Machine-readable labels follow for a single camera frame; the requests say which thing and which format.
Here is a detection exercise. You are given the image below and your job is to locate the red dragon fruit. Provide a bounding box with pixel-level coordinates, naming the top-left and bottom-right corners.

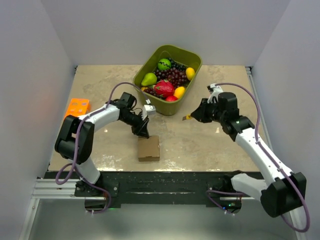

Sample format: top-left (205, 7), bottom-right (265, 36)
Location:
top-left (153, 80), bottom-right (175, 98)

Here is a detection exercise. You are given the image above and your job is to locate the dark black grape bunch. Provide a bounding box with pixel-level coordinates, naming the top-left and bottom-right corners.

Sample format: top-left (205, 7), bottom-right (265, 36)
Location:
top-left (167, 57), bottom-right (187, 71)

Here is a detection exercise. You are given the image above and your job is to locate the green pear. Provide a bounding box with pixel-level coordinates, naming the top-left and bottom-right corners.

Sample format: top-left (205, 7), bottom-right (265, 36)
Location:
top-left (141, 72), bottom-right (158, 87)

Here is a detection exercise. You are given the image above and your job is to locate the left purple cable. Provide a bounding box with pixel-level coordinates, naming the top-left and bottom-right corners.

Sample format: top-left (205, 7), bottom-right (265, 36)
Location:
top-left (55, 81), bottom-right (152, 215)

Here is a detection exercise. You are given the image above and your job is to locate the yellow lemon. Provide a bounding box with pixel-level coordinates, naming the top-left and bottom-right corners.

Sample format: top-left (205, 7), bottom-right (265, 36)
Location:
top-left (185, 67), bottom-right (196, 81)

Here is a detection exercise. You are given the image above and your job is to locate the purple cable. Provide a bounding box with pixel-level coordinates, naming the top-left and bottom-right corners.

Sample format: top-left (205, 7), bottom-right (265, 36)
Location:
top-left (206, 82), bottom-right (311, 233)
top-left (55, 81), bottom-right (152, 215)

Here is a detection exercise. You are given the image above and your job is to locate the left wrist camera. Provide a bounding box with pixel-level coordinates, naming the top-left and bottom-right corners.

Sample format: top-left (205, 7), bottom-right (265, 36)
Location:
top-left (142, 98), bottom-right (157, 118)

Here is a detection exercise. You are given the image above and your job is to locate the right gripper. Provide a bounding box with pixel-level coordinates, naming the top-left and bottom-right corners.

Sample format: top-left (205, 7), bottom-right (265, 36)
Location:
top-left (191, 98), bottom-right (226, 124)

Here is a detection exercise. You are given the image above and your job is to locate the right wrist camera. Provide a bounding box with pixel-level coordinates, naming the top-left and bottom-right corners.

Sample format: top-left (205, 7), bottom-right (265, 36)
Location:
top-left (207, 83), bottom-right (224, 104)

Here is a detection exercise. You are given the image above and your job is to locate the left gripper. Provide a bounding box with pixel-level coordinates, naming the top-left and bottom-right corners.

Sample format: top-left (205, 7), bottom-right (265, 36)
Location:
top-left (120, 111), bottom-right (149, 139)

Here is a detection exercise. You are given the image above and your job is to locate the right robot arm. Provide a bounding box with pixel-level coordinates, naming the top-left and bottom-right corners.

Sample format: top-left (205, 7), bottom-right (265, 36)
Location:
top-left (191, 92), bottom-right (307, 218)

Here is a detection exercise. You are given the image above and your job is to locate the red apple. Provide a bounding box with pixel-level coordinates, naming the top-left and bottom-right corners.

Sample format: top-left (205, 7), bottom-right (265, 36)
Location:
top-left (165, 95), bottom-right (178, 102)

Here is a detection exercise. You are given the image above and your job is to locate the orange plastic box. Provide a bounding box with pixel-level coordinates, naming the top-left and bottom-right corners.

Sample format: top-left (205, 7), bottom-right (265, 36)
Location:
top-left (64, 98), bottom-right (91, 119)

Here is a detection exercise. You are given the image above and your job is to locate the purple grape bunch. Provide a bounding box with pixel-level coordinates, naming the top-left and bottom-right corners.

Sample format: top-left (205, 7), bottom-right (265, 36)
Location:
top-left (140, 68), bottom-right (189, 101)

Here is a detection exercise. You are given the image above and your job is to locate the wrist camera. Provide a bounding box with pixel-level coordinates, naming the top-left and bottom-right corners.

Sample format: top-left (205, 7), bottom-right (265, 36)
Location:
top-left (142, 98), bottom-right (157, 118)
top-left (207, 83), bottom-right (224, 104)

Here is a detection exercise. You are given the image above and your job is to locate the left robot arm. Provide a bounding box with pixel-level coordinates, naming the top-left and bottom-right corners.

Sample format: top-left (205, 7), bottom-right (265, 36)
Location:
top-left (54, 92), bottom-right (156, 196)

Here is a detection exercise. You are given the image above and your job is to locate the green striped ball fruit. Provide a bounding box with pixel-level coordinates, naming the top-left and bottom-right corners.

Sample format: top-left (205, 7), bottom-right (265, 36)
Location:
top-left (157, 58), bottom-right (172, 71)

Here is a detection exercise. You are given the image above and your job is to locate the yellow utility knife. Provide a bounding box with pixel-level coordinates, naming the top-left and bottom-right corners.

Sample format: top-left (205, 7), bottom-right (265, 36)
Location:
top-left (182, 114), bottom-right (193, 121)

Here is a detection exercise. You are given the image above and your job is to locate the olive green plastic basin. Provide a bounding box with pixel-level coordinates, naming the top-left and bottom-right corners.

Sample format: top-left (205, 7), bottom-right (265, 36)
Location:
top-left (133, 45), bottom-right (202, 116)

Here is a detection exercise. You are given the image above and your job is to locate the brown cardboard express box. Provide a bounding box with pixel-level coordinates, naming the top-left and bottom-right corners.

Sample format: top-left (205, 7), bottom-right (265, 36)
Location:
top-left (137, 135), bottom-right (160, 162)

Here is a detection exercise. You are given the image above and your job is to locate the orange yellow mango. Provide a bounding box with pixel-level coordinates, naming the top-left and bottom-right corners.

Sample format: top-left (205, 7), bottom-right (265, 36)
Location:
top-left (173, 86), bottom-right (186, 99)

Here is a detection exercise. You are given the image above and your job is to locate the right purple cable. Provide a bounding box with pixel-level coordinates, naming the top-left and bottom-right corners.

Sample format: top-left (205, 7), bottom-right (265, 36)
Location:
top-left (206, 82), bottom-right (311, 233)

